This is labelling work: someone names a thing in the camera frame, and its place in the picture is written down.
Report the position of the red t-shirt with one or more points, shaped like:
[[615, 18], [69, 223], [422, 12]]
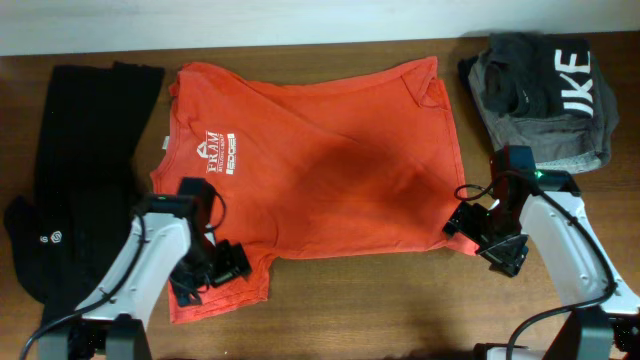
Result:
[[357, 166]]

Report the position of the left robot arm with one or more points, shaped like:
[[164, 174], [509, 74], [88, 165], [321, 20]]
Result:
[[171, 242]]

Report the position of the grey folded garment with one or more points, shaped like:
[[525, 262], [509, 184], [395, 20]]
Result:
[[565, 142]]

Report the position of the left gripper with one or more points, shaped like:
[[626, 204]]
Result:
[[234, 261]]

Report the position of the black folded shirt white letters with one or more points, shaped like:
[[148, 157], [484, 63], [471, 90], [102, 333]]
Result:
[[529, 75]]

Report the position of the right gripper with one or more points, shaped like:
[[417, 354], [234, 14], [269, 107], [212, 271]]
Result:
[[505, 258]]

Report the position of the black garment on left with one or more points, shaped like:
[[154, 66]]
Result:
[[66, 237]]

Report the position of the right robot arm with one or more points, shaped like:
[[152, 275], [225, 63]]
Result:
[[599, 311]]

